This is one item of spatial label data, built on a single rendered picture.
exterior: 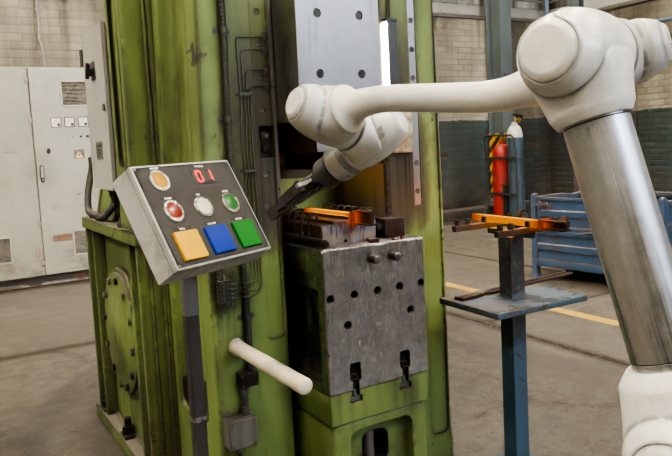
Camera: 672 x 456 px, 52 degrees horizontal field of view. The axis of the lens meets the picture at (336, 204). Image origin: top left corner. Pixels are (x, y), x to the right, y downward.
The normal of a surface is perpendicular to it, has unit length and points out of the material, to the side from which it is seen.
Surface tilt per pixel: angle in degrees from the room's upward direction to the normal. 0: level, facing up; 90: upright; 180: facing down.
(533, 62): 81
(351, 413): 90
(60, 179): 90
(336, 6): 90
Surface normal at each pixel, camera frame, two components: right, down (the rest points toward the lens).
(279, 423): 0.52, 0.05
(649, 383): -0.72, -0.53
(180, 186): 0.69, -0.49
